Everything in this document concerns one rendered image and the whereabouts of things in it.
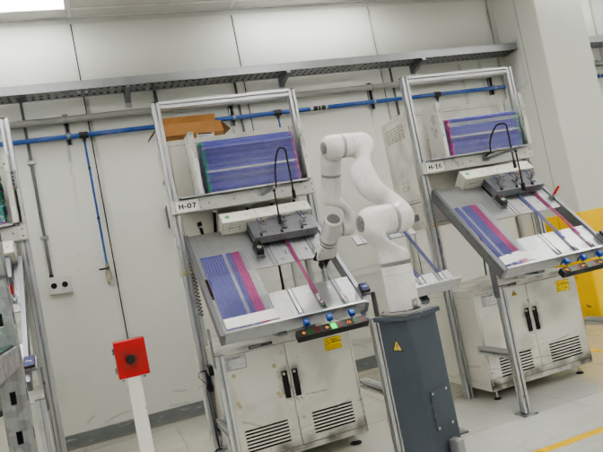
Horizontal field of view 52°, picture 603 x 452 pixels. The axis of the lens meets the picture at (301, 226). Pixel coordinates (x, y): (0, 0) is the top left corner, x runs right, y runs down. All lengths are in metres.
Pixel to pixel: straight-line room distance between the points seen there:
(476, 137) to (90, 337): 2.89
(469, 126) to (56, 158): 2.81
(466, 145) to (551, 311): 1.07
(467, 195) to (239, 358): 1.64
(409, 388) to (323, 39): 3.52
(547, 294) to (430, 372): 1.56
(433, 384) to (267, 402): 0.97
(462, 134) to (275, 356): 1.71
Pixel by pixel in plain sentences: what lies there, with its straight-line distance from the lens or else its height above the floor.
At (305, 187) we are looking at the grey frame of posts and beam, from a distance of 3.32.
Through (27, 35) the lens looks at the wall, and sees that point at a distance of 4.96.
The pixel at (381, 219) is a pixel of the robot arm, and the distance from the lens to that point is 2.33.
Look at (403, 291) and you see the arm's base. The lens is 2.36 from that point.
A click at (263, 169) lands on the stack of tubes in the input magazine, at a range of 3.24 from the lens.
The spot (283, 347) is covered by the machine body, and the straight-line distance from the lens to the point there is 3.07.
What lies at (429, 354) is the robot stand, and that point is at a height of 0.54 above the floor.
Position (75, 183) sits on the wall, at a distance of 4.65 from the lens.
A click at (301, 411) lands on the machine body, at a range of 3.14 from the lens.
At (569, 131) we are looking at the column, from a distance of 5.64.
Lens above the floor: 0.99
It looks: 3 degrees up
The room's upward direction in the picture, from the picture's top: 11 degrees counter-clockwise
